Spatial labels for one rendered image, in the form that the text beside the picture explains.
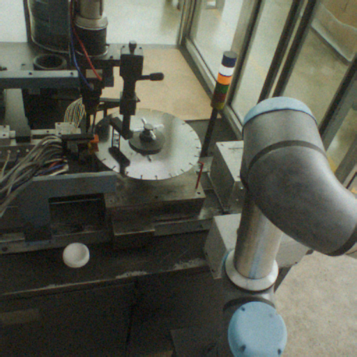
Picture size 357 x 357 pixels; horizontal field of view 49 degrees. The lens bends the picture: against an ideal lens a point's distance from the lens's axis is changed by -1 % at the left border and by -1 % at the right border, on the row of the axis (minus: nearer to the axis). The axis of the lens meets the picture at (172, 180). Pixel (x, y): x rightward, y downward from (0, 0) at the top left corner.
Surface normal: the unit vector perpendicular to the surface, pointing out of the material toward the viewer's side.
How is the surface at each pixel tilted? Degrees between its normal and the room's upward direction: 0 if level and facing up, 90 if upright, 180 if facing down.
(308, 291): 0
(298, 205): 61
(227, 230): 0
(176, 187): 0
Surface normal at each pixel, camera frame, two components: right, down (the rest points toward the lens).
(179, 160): 0.14, -0.70
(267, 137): -0.58, -0.61
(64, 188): 0.25, 0.71
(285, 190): -0.45, 0.04
